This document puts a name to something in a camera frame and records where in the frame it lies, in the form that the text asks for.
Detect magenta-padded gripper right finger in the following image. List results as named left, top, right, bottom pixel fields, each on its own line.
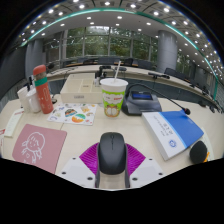
left=123, top=143, right=166, bottom=189

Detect white printed document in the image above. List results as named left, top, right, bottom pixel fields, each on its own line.
left=3, top=108, right=26, bottom=138

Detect black computer mouse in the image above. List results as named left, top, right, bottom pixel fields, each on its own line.
left=97, top=131, right=128, bottom=176

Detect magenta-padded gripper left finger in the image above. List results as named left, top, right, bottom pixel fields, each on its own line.
left=57, top=142, right=102, bottom=189

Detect red bottle with green band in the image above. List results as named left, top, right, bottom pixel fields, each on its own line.
left=32, top=64, right=55, bottom=115

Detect stack of white paper cups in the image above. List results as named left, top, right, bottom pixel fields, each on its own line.
left=16, top=85, right=32, bottom=113

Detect blue and white book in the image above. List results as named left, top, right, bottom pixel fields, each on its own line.
left=141, top=109, right=205, bottom=162

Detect white lidded mug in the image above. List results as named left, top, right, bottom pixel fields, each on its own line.
left=25, top=87, right=42, bottom=114

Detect dark office chairs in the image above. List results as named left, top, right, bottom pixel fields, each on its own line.
left=66, top=56, right=221, bottom=111

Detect red and white leaflet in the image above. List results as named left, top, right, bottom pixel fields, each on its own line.
left=0, top=128, right=6, bottom=158

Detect colourful sticker sheet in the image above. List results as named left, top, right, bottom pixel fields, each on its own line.
left=46, top=103, right=98, bottom=127

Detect black foam microphone with orange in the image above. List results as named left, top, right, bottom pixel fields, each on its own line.
left=189, top=140, right=211, bottom=165

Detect ceiling lights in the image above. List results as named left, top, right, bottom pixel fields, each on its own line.
left=19, top=0, right=224, bottom=68

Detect paper drink cup with straw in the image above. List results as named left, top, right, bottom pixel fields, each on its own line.
left=99, top=60, right=129, bottom=118

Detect black conference microphone unit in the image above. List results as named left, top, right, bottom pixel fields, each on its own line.
left=121, top=83, right=192, bottom=117

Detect pink mouse pad with drawing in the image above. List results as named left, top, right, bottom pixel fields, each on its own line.
left=11, top=123, right=68, bottom=175

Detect cream desk organizer box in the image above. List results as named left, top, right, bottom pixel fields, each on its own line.
left=59, top=73, right=104, bottom=104

